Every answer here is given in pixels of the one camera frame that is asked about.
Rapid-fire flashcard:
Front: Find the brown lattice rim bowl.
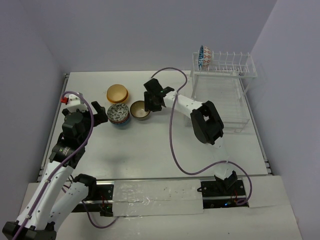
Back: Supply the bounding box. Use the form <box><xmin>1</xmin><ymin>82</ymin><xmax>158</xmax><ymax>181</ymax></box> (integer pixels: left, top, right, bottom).
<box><xmin>129</xmin><ymin>100</ymin><xmax>150</xmax><ymax>121</ymax></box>

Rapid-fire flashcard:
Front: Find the black floral patterned bowl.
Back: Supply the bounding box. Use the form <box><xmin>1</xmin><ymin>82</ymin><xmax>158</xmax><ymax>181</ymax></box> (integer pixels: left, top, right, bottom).
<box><xmin>106</xmin><ymin>103</ymin><xmax>130</xmax><ymax>121</ymax></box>

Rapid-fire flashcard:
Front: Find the blue triangle patterned bowl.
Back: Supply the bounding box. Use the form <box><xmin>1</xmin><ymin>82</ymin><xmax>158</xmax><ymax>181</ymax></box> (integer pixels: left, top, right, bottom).
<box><xmin>197</xmin><ymin>45</ymin><xmax>213</xmax><ymax>71</ymax></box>

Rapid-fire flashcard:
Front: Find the red patterned bowl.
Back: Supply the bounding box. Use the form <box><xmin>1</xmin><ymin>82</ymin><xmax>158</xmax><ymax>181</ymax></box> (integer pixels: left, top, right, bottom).
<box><xmin>108</xmin><ymin>115</ymin><xmax>130</xmax><ymax>125</ymax></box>

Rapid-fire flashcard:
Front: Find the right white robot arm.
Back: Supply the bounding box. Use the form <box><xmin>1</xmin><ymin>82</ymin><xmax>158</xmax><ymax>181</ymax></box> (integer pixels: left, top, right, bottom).
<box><xmin>144</xmin><ymin>78</ymin><xmax>238</xmax><ymax>196</ymax></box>

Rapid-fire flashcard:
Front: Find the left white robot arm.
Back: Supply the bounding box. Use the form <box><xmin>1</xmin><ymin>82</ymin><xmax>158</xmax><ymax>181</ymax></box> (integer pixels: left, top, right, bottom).
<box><xmin>2</xmin><ymin>101</ymin><xmax>108</xmax><ymax>240</ymax></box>

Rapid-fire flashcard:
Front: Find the solid blue bowl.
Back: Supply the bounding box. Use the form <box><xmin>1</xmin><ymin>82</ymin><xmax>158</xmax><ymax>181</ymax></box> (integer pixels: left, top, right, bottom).
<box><xmin>110</xmin><ymin>117</ymin><xmax>131</xmax><ymax>130</ymax></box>

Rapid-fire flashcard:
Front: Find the tan inner bowl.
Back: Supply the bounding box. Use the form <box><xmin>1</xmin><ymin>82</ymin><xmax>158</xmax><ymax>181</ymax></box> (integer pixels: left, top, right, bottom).
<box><xmin>106</xmin><ymin>84</ymin><xmax>129</xmax><ymax>103</ymax></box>

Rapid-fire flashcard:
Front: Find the yellow bowl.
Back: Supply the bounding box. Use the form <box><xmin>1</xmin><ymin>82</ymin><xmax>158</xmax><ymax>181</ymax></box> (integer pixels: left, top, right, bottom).
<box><xmin>106</xmin><ymin>87</ymin><xmax>130</xmax><ymax>104</ymax></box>

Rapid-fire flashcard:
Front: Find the silver tape patch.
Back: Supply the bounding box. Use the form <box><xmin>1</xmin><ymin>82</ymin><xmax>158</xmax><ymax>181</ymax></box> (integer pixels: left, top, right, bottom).
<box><xmin>112</xmin><ymin>179</ymin><xmax>204</xmax><ymax>217</ymax></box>

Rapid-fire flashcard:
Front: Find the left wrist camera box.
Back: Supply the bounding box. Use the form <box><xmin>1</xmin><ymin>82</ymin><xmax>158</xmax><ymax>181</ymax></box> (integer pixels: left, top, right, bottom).
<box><xmin>60</xmin><ymin>94</ymin><xmax>87</xmax><ymax>113</ymax></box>

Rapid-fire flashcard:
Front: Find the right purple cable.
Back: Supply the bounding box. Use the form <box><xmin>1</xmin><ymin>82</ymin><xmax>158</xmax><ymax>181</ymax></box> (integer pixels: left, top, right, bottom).
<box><xmin>151</xmin><ymin>66</ymin><xmax>252</xmax><ymax>206</ymax></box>

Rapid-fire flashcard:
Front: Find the purple cable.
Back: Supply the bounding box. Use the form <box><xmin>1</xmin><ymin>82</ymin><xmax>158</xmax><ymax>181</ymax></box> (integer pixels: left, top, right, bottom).
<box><xmin>151</xmin><ymin>66</ymin><xmax>252</xmax><ymax>206</ymax></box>
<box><xmin>9</xmin><ymin>90</ymin><xmax>121</xmax><ymax>240</ymax></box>

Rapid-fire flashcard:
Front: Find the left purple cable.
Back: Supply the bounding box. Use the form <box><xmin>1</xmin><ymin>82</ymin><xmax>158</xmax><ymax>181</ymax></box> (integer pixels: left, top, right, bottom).
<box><xmin>9</xmin><ymin>90</ymin><xmax>121</xmax><ymax>240</ymax></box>

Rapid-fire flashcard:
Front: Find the aluminium table edge rail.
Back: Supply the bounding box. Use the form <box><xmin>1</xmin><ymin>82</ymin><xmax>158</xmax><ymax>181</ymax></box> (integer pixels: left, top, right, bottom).
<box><xmin>35</xmin><ymin>73</ymin><xmax>70</xmax><ymax>183</ymax></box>

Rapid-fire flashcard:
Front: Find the white wire dish rack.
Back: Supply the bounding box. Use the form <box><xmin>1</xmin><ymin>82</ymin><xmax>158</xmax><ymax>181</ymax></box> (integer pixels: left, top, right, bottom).
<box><xmin>182</xmin><ymin>52</ymin><xmax>258</xmax><ymax>133</ymax></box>

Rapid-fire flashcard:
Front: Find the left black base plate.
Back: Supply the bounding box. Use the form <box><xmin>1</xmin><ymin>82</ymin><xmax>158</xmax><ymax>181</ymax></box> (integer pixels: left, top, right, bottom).
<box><xmin>72</xmin><ymin>182</ymin><xmax>114</xmax><ymax>217</ymax></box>

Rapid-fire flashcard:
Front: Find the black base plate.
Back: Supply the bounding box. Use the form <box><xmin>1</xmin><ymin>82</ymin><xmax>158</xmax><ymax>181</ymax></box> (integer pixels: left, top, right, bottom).
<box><xmin>197</xmin><ymin>179</ymin><xmax>249</xmax><ymax>209</ymax></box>
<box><xmin>72</xmin><ymin>182</ymin><xmax>114</xmax><ymax>217</ymax></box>

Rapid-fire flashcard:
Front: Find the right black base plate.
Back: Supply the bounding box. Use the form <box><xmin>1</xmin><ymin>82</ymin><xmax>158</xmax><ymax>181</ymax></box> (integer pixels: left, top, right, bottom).
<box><xmin>197</xmin><ymin>179</ymin><xmax>249</xmax><ymax>209</ymax></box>

